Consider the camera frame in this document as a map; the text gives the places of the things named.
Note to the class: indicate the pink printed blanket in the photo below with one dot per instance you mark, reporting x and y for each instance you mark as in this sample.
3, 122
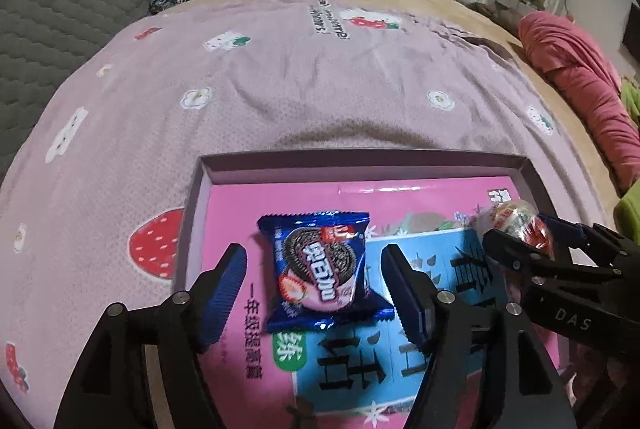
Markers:
300, 84

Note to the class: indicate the clear red snack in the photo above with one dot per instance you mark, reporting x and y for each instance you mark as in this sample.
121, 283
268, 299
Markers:
515, 219

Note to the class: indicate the black television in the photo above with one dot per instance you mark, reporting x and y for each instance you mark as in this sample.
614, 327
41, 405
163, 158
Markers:
631, 34

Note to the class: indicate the blue cookie packet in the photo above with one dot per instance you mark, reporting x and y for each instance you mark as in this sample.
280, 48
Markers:
320, 269

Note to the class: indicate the pink quilt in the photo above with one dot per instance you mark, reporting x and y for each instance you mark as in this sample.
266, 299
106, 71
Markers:
575, 59

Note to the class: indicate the grey cardboard box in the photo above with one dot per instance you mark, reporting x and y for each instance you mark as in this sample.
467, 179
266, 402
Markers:
350, 161

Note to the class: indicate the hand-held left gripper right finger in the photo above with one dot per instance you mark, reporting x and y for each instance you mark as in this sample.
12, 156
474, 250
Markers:
400, 294

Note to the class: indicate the grey quilted headboard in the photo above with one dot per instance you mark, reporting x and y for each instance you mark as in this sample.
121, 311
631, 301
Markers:
75, 9

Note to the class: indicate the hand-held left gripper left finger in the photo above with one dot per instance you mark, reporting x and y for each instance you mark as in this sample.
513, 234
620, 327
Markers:
227, 294

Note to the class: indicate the green fleece blanket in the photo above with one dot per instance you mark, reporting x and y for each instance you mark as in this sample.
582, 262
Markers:
627, 214

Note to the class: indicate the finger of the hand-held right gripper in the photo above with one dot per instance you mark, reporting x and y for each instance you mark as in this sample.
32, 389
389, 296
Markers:
505, 251
562, 231

